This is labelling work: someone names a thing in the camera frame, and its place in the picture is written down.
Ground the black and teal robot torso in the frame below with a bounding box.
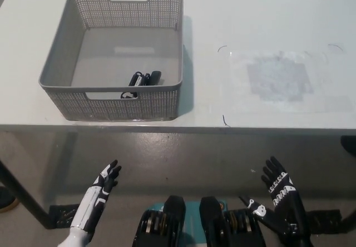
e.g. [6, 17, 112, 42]
[132, 195, 268, 247]

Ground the grey perforated plastic basket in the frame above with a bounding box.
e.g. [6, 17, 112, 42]
[38, 0, 185, 122]

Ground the dark shoe with tan sole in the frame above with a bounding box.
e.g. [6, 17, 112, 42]
[0, 185, 17, 213]

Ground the white and black right hand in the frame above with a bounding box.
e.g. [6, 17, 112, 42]
[238, 155, 310, 243]

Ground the white and black left hand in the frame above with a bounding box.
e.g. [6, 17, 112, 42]
[69, 159, 122, 234]

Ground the black webcam with cable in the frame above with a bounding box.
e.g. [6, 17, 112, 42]
[120, 70, 162, 100]

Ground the black table leg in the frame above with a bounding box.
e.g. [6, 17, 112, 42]
[0, 157, 56, 229]

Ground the black floor marker plate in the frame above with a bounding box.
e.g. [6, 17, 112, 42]
[49, 204, 81, 229]
[305, 209, 343, 234]

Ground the dark object on floor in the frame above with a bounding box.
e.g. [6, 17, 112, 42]
[340, 135, 356, 156]

